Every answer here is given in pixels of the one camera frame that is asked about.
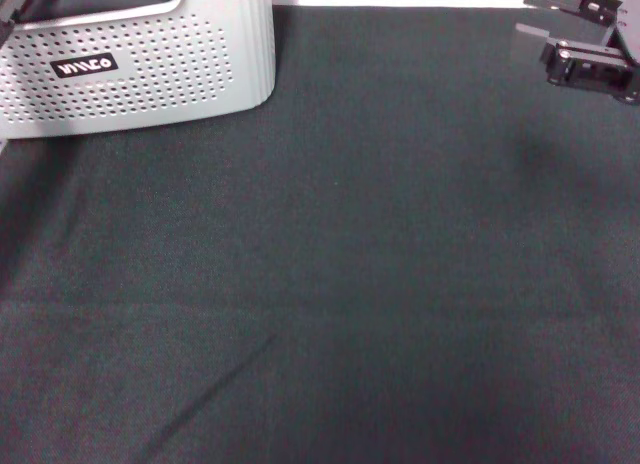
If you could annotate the grey perforated storage box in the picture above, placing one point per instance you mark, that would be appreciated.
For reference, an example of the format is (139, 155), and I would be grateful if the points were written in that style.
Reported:
(150, 84)

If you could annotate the black tablecloth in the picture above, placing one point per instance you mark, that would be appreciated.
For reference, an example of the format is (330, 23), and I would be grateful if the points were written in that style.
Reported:
(350, 259)

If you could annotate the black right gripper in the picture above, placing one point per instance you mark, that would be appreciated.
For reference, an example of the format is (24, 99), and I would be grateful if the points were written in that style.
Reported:
(632, 29)

